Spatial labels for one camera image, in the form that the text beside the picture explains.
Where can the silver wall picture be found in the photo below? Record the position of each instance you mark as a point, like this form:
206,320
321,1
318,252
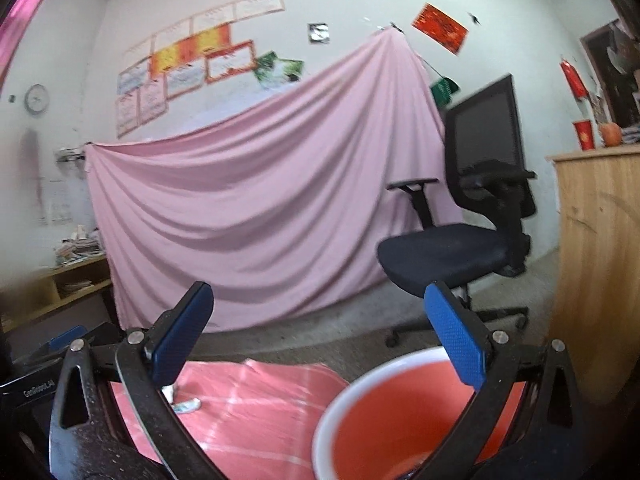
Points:
318,33

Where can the orange fruit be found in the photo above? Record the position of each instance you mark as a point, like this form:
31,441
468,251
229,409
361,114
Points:
610,135

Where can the crumpled white green packet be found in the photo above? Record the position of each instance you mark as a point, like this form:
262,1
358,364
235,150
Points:
187,404

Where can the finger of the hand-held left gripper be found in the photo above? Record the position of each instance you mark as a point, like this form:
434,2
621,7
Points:
67,336

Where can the dark wooden frame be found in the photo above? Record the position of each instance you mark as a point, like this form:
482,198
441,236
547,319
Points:
615,75

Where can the pink checkered tablecloth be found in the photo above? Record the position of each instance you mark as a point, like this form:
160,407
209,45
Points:
260,410

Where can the green wall photo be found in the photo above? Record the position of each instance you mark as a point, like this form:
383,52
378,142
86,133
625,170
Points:
291,71
266,69

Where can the red wall poster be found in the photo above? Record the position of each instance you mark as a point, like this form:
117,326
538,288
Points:
440,27

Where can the round wall clock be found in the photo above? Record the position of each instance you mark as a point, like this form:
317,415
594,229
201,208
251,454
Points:
37,98

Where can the light wooden cabinet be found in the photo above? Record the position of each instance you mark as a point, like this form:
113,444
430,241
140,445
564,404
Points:
600,260

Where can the red plastic bin white rim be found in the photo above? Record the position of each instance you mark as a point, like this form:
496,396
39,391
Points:
380,425

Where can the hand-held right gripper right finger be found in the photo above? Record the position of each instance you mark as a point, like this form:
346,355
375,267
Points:
455,340

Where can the wooden shelf desk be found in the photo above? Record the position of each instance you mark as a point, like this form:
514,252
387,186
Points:
50,290

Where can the stack of books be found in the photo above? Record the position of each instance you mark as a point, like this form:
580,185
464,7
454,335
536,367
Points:
80,247

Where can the group of wall certificates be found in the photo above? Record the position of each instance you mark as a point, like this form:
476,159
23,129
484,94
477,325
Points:
200,55

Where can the black office chair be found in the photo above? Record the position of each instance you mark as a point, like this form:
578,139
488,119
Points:
445,250

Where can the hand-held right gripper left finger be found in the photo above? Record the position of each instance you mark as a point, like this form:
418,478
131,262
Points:
182,330

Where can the pink hanging cloth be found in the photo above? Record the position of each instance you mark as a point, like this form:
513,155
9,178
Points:
250,210

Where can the red cup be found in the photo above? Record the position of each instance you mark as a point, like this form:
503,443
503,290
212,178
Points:
584,135

